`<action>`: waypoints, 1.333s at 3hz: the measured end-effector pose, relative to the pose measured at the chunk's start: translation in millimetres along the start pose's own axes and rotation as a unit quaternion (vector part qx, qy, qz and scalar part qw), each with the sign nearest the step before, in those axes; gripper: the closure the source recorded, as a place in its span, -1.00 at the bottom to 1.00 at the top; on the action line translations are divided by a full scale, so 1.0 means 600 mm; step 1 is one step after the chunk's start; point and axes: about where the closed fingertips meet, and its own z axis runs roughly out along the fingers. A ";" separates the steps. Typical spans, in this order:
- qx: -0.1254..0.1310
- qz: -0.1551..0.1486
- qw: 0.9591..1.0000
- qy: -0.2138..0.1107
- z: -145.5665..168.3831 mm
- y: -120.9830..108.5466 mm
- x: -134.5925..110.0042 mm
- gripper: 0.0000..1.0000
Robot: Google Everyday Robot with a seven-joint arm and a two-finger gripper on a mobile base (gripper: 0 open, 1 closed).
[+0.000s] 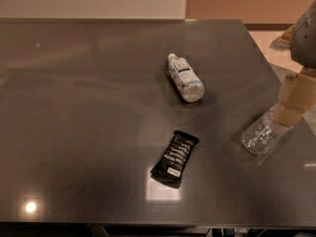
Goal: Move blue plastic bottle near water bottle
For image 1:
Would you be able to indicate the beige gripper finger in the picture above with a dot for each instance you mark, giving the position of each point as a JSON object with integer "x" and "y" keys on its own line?
{"x": 297, "y": 95}

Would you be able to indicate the blue label plastic bottle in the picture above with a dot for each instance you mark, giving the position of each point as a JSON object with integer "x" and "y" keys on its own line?
{"x": 185, "y": 79}

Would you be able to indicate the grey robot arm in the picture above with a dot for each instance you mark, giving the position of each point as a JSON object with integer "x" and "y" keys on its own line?
{"x": 303, "y": 41}

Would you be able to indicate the clear water bottle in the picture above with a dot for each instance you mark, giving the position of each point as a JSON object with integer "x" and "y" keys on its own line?
{"x": 262, "y": 136}

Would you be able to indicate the black snack packet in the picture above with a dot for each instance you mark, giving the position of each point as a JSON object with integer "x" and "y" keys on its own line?
{"x": 171, "y": 165}

